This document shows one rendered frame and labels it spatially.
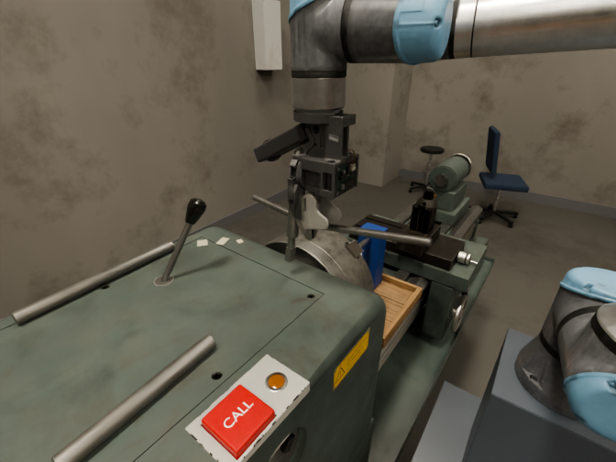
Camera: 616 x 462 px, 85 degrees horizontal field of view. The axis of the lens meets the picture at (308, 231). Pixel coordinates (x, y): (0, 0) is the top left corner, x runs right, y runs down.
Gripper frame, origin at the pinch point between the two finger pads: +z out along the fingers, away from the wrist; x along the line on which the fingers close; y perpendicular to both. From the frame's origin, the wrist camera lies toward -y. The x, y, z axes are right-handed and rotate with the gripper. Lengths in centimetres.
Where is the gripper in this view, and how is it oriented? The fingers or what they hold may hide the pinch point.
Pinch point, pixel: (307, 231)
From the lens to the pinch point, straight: 58.0
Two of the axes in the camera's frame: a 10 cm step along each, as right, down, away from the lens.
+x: 5.9, -3.8, 7.1
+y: 8.1, 2.7, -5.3
